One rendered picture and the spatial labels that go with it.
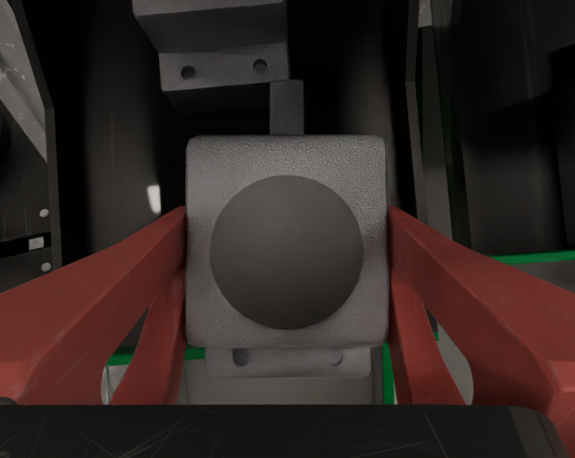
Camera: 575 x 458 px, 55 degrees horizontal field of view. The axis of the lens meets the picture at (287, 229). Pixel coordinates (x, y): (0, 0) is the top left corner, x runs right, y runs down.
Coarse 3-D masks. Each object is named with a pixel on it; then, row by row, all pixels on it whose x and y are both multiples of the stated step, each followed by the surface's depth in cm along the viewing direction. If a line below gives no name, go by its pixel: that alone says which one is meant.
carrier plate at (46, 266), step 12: (36, 252) 48; (48, 252) 48; (0, 264) 48; (12, 264) 48; (24, 264) 47; (36, 264) 47; (48, 264) 47; (0, 276) 47; (12, 276) 47; (24, 276) 47; (36, 276) 47; (0, 288) 46
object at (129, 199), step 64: (64, 0) 21; (128, 0) 22; (320, 0) 22; (384, 0) 22; (64, 64) 21; (128, 64) 21; (320, 64) 21; (384, 64) 21; (64, 128) 20; (128, 128) 21; (192, 128) 21; (256, 128) 21; (320, 128) 21; (384, 128) 21; (64, 192) 20; (128, 192) 21; (64, 256) 19
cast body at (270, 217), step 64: (192, 192) 12; (256, 192) 11; (320, 192) 11; (384, 192) 12; (192, 256) 12; (256, 256) 11; (320, 256) 11; (384, 256) 12; (192, 320) 11; (256, 320) 11; (320, 320) 11; (384, 320) 11
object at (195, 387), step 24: (192, 360) 35; (384, 360) 31; (192, 384) 36; (216, 384) 36; (240, 384) 36; (264, 384) 36; (288, 384) 36; (312, 384) 36; (336, 384) 36; (360, 384) 36; (384, 384) 31
